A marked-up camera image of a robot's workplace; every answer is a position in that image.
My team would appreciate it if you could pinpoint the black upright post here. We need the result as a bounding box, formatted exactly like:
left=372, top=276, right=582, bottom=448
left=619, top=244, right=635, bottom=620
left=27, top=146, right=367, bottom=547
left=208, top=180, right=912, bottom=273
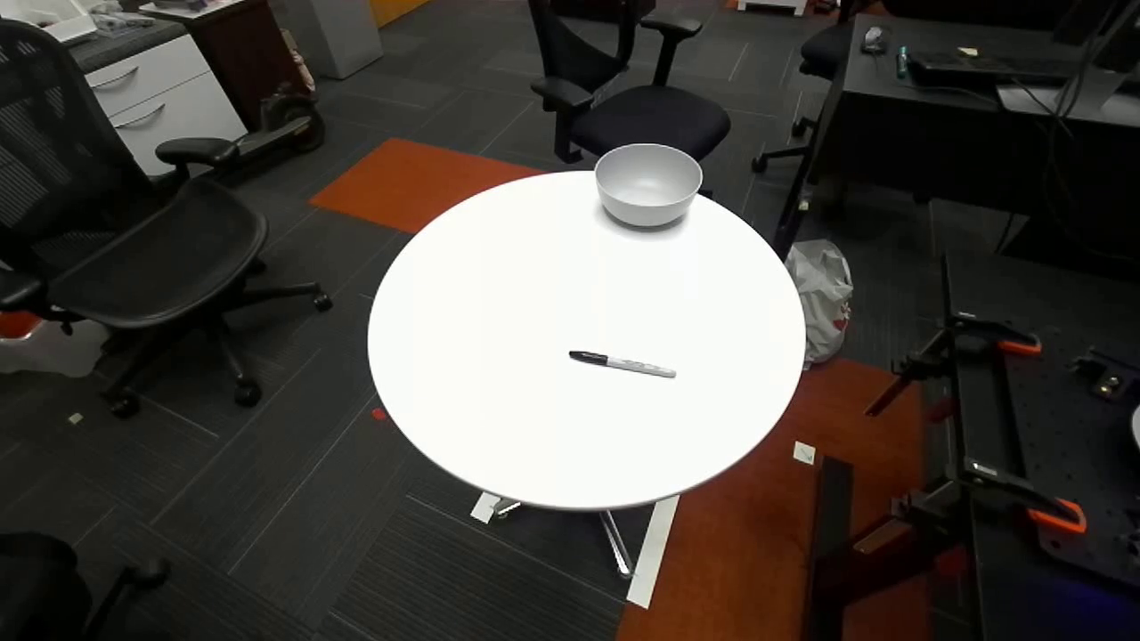
left=806, top=454, right=860, bottom=641

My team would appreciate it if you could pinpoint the dark wooden cabinet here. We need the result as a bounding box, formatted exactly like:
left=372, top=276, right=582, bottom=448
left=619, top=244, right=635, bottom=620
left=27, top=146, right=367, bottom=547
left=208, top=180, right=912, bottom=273
left=188, top=0, right=317, bottom=136

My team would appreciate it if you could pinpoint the white drawer cabinet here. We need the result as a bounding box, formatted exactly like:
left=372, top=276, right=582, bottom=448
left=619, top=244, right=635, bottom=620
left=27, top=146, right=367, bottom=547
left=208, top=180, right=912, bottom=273
left=81, top=30, right=248, bottom=180

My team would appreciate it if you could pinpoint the white metal table base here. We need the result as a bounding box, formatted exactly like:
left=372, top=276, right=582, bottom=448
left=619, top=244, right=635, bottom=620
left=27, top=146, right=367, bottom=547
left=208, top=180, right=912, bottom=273
left=466, top=487, right=685, bottom=613

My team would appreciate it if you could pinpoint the grey metal box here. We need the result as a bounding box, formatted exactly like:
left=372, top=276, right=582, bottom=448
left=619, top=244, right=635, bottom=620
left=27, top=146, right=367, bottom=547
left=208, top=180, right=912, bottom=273
left=268, top=0, right=385, bottom=86

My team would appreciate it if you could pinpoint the white plastic bag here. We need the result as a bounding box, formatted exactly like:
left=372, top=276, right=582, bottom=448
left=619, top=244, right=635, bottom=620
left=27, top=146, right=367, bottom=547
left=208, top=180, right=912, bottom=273
left=784, top=238, right=854, bottom=370

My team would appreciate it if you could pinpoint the black office desk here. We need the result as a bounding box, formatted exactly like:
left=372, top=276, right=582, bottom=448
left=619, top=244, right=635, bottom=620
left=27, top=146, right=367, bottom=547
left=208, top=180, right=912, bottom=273
left=777, top=11, right=1140, bottom=259

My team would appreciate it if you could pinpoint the white crumpled bag with red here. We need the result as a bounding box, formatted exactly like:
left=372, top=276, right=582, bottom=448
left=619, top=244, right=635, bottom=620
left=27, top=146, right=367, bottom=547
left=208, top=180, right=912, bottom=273
left=0, top=310, right=109, bottom=382

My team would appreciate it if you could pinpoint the black and grey marker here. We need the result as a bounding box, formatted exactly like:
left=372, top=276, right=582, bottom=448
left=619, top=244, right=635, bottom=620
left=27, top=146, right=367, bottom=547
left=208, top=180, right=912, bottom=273
left=567, top=346, right=679, bottom=384

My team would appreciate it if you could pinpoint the orange-handled bar clamp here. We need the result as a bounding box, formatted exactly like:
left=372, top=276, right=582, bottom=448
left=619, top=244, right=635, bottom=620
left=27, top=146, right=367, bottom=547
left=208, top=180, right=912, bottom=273
left=891, top=460, right=1089, bottom=543
left=867, top=310, right=1047, bottom=421

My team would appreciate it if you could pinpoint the black mesh office chair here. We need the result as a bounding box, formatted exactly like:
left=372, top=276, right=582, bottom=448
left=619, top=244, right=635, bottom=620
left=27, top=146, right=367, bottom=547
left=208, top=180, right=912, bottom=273
left=0, top=13, right=334, bottom=421

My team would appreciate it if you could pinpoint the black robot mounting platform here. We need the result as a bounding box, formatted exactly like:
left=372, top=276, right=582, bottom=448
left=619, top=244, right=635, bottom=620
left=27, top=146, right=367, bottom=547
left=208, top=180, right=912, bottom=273
left=939, top=252, right=1140, bottom=641

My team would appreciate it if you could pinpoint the grey round bowl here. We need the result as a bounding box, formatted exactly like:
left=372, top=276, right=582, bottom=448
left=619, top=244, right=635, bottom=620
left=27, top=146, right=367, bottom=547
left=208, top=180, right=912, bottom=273
left=593, top=138, right=704, bottom=230

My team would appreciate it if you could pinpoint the black keyboard on black desk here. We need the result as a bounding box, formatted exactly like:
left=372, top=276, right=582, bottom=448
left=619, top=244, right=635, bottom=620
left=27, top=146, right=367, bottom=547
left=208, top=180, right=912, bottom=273
left=906, top=46, right=1074, bottom=89

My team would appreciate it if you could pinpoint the small black device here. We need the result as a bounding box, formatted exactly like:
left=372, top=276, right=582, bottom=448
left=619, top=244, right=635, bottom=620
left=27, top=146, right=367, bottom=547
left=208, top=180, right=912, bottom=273
left=1074, top=348, right=1138, bottom=407

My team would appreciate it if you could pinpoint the black padded office chair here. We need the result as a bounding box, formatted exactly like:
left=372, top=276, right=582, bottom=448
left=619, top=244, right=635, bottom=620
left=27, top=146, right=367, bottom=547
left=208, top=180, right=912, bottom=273
left=526, top=0, right=735, bottom=166

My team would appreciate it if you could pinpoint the black kick scooter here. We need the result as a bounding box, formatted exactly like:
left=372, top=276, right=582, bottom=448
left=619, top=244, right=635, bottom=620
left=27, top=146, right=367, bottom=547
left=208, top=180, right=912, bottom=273
left=221, top=81, right=327, bottom=183

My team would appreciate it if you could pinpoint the black rolling chair with castors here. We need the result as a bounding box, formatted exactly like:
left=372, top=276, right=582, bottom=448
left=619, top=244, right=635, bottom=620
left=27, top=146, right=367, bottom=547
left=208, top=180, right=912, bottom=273
left=748, top=20, right=854, bottom=178

